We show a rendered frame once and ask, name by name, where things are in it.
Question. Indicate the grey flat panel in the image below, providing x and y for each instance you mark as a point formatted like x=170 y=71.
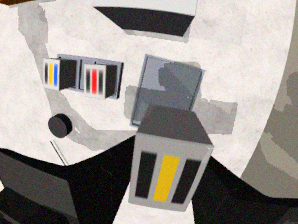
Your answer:
x=273 y=167

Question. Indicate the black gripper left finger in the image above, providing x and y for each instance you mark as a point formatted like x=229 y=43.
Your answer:
x=89 y=192

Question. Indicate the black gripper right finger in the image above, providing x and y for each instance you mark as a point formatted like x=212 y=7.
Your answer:
x=223 y=198

